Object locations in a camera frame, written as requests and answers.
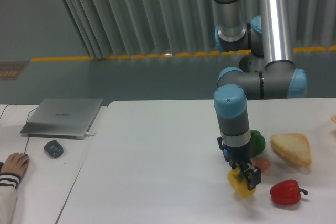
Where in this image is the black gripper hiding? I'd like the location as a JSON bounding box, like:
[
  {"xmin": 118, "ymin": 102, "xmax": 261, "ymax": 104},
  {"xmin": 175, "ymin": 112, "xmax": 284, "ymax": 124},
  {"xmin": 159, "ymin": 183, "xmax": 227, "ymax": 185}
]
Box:
[{"xmin": 217, "ymin": 136, "xmax": 262, "ymax": 190}]

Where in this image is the yellow bell pepper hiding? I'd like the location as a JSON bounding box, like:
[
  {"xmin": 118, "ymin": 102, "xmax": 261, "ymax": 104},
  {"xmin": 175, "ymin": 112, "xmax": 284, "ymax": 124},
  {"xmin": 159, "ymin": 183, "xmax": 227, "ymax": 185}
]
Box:
[{"xmin": 227, "ymin": 167, "xmax": 256, "ymax": 198}]

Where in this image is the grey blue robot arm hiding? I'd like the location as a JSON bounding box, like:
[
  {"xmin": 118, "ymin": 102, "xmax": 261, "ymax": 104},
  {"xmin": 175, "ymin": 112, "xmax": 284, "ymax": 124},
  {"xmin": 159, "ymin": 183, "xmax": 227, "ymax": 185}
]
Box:
[{"xmin": 214, "ymin": 0, "xmax": 307, "ymax": 190}]

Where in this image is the striped sleeve forearm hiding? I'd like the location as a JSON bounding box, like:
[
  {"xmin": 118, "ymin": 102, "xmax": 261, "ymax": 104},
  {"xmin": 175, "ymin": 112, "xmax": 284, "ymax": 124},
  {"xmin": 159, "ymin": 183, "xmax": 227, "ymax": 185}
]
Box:
[{"xmin": 1, "ymin": 172, "xmax": 21, "ymax": 223}]

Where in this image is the green bell pepper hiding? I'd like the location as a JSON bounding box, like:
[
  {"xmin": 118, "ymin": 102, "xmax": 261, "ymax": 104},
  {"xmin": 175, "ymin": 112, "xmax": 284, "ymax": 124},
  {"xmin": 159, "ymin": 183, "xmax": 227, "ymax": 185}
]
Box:
[{"xmin": 250, "ymin": 130, "xmax": 266, "ymax": 157}]

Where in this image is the red bell pepper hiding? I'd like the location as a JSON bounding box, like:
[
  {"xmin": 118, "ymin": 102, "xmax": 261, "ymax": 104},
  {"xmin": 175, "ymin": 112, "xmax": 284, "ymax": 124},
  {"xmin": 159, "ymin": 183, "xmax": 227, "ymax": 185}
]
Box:
[{"xmin": 270, "ymin": 179, "xmax": 308, "ymax": 205}]

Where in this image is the person's hand on mouse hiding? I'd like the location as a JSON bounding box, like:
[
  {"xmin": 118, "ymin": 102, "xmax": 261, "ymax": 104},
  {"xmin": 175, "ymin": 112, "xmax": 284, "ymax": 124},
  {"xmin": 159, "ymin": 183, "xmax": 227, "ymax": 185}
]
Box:
[{"xmin": 1, "ymin": 153, "xmax": 27, "ymax": 179}]

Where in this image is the brown egg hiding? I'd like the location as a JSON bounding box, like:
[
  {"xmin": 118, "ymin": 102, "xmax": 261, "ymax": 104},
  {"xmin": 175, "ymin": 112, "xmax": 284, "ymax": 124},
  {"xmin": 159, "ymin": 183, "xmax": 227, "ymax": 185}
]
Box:
[{"xmin": 252, "ymin": 157, "xmax": 271, "ymax": 173}]

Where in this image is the triangular toast slice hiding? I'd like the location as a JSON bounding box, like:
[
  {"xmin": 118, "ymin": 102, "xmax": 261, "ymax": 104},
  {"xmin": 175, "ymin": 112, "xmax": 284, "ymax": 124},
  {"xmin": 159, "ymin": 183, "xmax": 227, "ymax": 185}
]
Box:
[{"xmin": 270, "ymin": 133, "xmax": 312, "ymax": 166}]

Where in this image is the silver laptop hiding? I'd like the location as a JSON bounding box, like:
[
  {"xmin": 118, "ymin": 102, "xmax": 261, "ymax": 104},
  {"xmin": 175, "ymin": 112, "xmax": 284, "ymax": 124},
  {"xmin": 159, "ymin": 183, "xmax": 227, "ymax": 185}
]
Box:
[{"xmin": 20, "ymin": 98, "xmax": 103, "ymax": 139}]

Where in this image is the dark grey small device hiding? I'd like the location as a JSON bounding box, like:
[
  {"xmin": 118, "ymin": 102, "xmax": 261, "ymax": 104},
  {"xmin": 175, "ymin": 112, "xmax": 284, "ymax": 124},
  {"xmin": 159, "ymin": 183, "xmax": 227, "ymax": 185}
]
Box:
[{"xmin": 44, "ymin": 140, "xmax": 64, "ymax": 159}]

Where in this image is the pale pleated curtain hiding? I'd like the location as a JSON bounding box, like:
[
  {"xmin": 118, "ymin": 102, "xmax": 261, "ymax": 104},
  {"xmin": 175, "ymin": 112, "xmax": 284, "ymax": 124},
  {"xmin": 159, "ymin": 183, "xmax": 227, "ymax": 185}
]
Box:
[{"xmin": 64, "ymin": 0, "xmax": 335, "ymax": 59}]

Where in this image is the black laptop cable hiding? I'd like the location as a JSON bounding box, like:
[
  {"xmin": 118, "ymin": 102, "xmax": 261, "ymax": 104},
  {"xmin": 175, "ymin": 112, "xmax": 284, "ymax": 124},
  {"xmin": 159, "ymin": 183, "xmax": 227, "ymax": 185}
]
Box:
[{"xmin": 0, "ymin": 104, "xmax": 40, "ymax": 155}]

